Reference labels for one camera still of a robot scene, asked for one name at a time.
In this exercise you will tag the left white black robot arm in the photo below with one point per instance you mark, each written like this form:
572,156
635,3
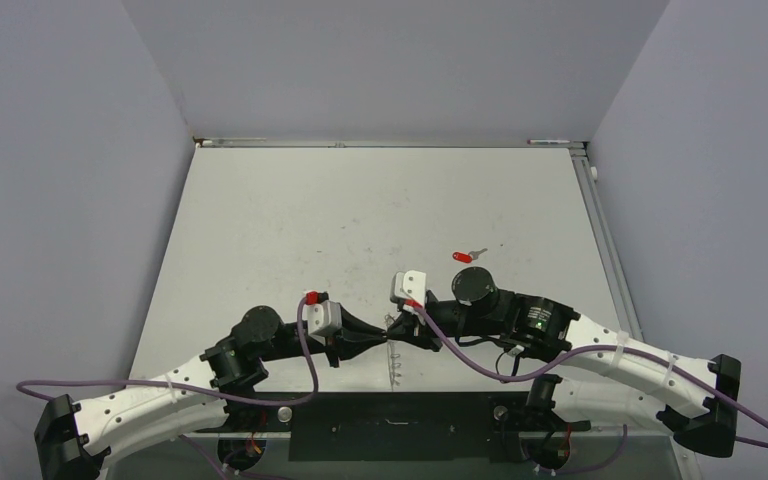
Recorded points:
77,439

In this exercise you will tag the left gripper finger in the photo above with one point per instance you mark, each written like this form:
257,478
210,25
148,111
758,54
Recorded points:
361,327
356,345

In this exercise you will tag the marker pen at back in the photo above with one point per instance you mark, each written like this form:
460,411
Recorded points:
549,142

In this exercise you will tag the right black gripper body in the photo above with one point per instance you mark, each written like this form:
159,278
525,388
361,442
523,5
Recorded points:
445,314

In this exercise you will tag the aluminium rail right edge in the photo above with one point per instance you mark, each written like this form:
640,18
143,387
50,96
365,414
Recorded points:
609,256

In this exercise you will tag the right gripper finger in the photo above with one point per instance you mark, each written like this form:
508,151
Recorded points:
416,339
402,324

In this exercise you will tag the silver key with red tag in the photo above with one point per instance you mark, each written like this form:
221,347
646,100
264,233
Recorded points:
468,257

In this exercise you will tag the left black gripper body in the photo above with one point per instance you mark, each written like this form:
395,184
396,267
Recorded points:
335,346

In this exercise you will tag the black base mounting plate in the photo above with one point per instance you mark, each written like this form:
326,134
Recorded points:
425,426

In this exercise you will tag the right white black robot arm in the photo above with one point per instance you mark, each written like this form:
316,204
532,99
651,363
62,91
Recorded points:
576,369

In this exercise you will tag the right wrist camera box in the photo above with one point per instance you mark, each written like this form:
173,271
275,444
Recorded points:
408,290

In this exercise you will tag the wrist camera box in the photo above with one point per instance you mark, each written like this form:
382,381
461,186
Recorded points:
408,290
322,316

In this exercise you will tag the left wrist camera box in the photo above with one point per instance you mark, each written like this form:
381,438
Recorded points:
322,316

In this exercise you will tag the aluminium rail edge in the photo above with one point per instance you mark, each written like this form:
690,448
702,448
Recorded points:
437,143
609,256

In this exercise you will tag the aluminium rail back edge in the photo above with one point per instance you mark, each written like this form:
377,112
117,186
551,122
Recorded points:
437,143

